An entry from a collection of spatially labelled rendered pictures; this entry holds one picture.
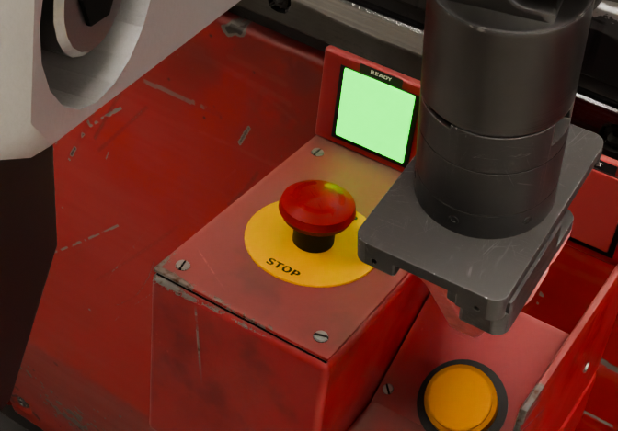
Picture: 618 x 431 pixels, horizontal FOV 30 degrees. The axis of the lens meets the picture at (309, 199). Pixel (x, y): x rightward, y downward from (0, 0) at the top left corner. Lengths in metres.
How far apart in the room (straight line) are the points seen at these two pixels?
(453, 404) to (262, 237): 0.13
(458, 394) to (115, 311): 0.53
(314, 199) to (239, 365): 0.09
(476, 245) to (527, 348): 0.18
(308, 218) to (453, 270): 0.15
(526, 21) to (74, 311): 0.80
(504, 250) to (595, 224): 0.17
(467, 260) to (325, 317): 0.13
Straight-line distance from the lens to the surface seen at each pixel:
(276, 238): 0.60
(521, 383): 0.62
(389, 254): 0.45
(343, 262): 0.59
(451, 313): 0.54
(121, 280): 1.05
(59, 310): 1.14
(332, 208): 0.58
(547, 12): 0.39
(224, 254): 0.59
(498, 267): 0.45
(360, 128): 0.66
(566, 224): 0.49
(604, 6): 0.67
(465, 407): 0.61
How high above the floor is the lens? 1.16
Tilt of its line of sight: 37 degrees down
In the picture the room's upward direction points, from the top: 7 degrees clockwise
